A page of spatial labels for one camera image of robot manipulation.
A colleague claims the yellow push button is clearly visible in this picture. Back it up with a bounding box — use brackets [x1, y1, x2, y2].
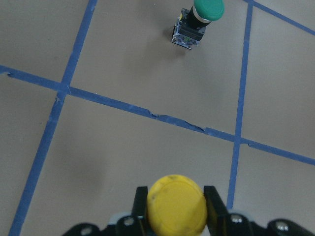
[147, 175, 207, 236]

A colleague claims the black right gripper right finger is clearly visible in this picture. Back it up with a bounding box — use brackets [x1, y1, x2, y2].
[203, 186, 227, 231]

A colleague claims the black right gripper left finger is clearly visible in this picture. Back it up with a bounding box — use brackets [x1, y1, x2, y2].
[131, 186, 148, 236]

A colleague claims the green push button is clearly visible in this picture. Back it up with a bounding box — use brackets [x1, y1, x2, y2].
[171, 0, 225, 50]

